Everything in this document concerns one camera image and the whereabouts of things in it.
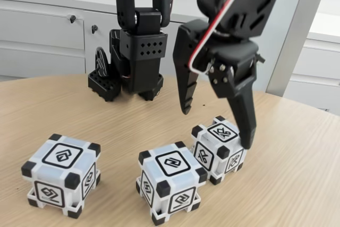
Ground white cube crossed symbol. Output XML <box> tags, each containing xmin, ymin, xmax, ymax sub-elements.
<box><xmin>191</xmin><ymin>116</ymin><xmax>248</xmax><ymax>186</ymax></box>

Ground white cube zigzag symbol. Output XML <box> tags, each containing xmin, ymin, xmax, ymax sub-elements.
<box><xmin>135</xmin><ymin>141</ymin><xmax>208</xmax><ymax>225</ymax></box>

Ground grey metal pillar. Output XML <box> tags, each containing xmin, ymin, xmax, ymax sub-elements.
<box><xmin>265</xmin><ymin>0</ymin><xmax>332</xmax><ymax>98</ymax></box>

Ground black round table clamp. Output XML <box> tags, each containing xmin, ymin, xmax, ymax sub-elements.
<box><xmin>95</xmin><ymin>47</ymin><xmax>110</xmax><ymax>78</ymax></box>

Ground white drawer cabinet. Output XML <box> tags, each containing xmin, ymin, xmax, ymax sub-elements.
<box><xmin>283</xmin><ymin>31</ymin><xmax>340</xmax><ymax>116</ymax></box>

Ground white cube hexagon symbol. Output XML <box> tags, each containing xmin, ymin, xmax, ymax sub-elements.
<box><xmin>21</xmin><ymin>133</ymin><xmax>102</xmax><ymax>218</ymax></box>

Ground red white gripper servo cable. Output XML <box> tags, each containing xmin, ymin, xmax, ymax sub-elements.
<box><xmin>188</xmin><ymin>0</ymin><xmax>310</xmax><ymax>75</ymax></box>

